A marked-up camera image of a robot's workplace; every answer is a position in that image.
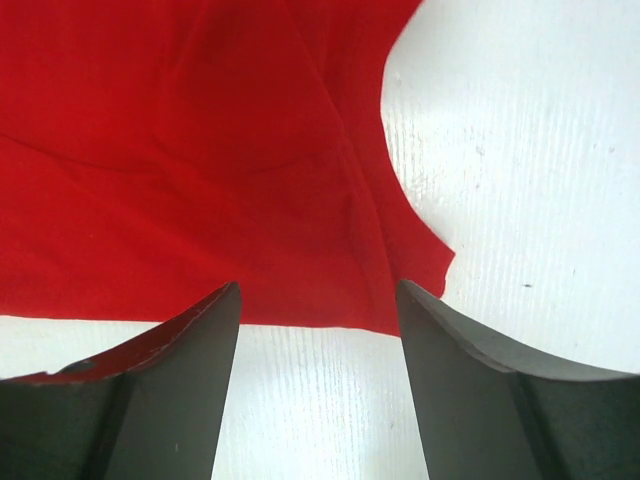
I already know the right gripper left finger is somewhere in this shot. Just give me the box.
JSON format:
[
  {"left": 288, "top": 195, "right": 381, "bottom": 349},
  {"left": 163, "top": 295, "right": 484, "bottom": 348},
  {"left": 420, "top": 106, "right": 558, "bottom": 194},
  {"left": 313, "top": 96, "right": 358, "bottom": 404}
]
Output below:
[{"left": 1, "top": 283, "right": 242, "bottom": 480}]

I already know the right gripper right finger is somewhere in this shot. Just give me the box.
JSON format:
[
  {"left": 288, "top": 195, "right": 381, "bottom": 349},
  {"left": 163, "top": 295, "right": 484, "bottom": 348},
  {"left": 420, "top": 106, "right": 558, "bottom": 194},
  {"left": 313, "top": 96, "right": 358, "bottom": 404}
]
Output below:
[{"left": 396, "top": 280, "right": 639, "bottom": 480}]

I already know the red t-shirt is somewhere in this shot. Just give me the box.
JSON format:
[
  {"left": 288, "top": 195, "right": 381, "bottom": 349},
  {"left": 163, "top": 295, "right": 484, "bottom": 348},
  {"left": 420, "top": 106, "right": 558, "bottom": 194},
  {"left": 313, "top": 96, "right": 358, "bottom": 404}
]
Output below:
[{"left": 1, "top": 1, "right": 454, "bottom": 335}]

